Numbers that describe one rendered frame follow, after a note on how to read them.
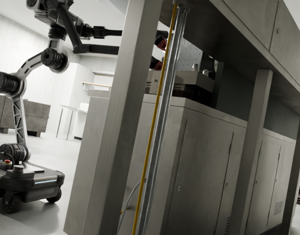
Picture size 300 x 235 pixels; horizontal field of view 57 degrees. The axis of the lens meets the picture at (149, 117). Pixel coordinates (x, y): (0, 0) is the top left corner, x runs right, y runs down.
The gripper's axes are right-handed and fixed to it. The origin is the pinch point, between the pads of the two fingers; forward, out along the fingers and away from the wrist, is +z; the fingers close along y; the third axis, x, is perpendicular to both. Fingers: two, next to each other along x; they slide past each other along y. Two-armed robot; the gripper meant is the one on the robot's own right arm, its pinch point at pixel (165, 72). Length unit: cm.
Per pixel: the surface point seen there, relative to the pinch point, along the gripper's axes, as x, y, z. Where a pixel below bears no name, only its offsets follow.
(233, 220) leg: -35, -13, 76
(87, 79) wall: -282, -476, -682
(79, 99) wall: -343, -455, -641
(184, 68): 8.4, 0.2, 9.5
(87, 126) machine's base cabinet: -46, 26, -4
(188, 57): 14.3, 0.3, 8.1
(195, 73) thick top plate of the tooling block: 11.4, 20.0, 31.1
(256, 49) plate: 33, 14, 45
